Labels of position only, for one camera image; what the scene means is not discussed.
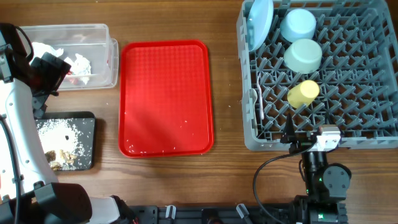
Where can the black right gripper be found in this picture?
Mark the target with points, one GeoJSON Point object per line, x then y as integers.
{"type": "Point", "coordinates": [300, 142]}

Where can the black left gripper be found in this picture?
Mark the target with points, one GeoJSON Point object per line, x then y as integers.
{"type": "Point", "coordinates": [53, 67]}

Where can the white napkin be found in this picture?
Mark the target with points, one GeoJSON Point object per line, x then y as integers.
{"type": "Point", "coordinates": [80, 66]}
{"type": "Point", "coordinates": [40, 49]}

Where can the red strawberry snack wrapper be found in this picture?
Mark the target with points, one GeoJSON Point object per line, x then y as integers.
{"type": "Point", "coordinates": [73, 78]}

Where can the white plastic fork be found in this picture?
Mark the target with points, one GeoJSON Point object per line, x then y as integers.
{"type": "Point", "coordinates": [261, 106]}

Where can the yellow plastic cup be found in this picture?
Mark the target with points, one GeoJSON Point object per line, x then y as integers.
{"type": "Point", "coordinates": [303, 94]}

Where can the white plastic spoon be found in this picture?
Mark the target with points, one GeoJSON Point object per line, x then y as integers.
{"type": "Point", "coordinates": [253, 96]}

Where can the rice and food scraps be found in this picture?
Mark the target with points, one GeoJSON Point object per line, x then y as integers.
{"type": "Point", "coordinates": [60, 141]}

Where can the light green bowl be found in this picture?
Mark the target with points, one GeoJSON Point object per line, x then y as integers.
{"type": "Point", "coordinates": [298, 24]}
{"type": "Point", "coordinates": [303, 56]}

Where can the light blue plate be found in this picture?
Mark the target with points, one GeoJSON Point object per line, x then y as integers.
{"type": "Point", "coordinates": [259, 22]}

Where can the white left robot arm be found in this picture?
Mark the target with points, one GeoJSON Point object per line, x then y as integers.
{"type": "Point", "coordinates": [30, 191]}

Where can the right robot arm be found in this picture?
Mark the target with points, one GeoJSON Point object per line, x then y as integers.
{"type": "Point", "coordinates": [326, 183]}

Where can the clear plastic waste bin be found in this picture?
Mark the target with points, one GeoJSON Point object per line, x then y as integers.
{"type": "Point", "coordinates": [92, 41]}

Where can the black food waste tray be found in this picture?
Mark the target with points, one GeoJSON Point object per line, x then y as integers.
{"type": "Point", "coordinates": [85, 122]}

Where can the red plastic tray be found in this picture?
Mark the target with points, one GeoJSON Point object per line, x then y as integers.
{"type": "Point", "coordinates": [165, 103]}

